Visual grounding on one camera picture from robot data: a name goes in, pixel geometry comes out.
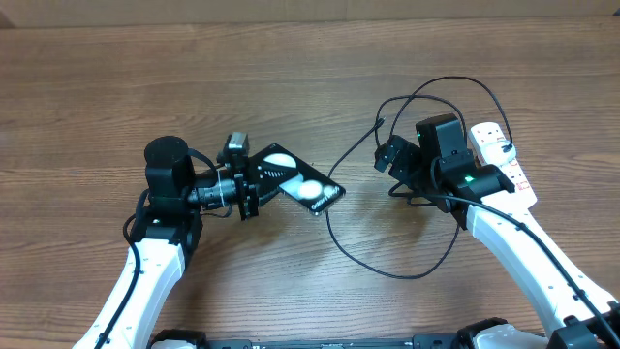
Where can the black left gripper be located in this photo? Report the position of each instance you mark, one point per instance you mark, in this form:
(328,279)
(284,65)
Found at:
(248,174)

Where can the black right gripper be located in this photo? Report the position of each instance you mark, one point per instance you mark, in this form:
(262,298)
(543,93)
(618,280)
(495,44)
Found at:
(409,155)

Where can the black smartphone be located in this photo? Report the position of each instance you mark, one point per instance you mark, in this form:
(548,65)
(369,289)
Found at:
(310,188)

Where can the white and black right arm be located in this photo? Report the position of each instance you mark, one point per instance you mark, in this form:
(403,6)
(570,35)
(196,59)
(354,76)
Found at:
(480,183)

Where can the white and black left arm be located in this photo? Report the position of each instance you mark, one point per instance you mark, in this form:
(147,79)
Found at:
(165,229)

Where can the white power strip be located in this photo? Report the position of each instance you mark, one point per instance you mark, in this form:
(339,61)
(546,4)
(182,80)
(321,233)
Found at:
(488,141)

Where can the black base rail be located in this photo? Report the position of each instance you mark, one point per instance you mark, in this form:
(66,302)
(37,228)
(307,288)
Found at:
(315,343)

